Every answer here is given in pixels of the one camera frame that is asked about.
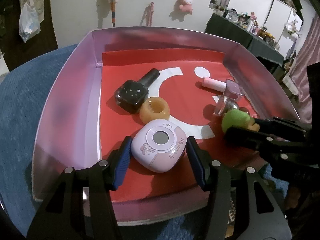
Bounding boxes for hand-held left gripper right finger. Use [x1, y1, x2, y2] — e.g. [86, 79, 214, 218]
[185, 136, 293, 240]

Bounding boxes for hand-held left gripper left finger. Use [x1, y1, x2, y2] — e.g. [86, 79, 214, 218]
[26, 136, 133, 240]

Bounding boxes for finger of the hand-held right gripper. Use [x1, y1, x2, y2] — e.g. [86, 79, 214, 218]
[224, 127, 300, 163]
[252, 117, 310, 138]

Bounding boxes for green and yellow toy figure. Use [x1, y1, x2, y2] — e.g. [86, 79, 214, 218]
[222, 110, 260, 134]

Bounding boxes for pink rounded mirror case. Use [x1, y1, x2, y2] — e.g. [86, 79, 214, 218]
[130, 119, 187, 173]

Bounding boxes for amber ring-shaped holder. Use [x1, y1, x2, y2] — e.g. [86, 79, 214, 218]
[139, 97, 171, 124]

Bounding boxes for pink nail polish bottle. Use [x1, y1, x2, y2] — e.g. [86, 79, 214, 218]
[202, 76, 244, 102]

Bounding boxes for dark star-print polish bottle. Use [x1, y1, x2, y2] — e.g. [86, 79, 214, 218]
[114, 69, 160, 114]

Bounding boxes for pink cardboard box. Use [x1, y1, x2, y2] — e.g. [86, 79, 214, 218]
[31, 25, 300, 227]

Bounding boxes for red paper sheet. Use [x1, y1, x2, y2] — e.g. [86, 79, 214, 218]
[99, 51, 265, 203]

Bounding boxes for pink curtain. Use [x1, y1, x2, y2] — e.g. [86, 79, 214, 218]
[282, 17, 320, 103]

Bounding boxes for white plush toy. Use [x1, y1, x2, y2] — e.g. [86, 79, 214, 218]
[285, 21, 300, 39]

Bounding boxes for white cabinet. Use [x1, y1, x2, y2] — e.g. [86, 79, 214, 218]
[266, 0, 304, 55]

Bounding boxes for row of cosmetic bottles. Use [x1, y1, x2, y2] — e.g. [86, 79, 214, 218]
[220, 6, 282, 50]

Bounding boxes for side table with dark cloth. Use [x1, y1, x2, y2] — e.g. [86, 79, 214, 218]
[205, 12, 284, 67]

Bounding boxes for blue textured mat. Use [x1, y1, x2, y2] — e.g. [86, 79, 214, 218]
[0, 44, 288, 240]

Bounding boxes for dark brown door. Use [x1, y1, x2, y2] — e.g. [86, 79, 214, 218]
[0, 0, 59, 73]

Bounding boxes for pink horned plush toy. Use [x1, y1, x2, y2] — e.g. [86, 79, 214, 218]
[177, 0, 194, 14]

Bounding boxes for pink tongs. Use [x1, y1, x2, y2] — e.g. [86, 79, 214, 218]
[141, 2, 154, 26]

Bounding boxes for orange and grey pole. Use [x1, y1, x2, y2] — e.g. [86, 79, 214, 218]
[111, 0, 118, 27]

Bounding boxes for clear plastic bag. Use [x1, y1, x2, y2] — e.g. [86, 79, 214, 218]
[19, 1, 42, 43]

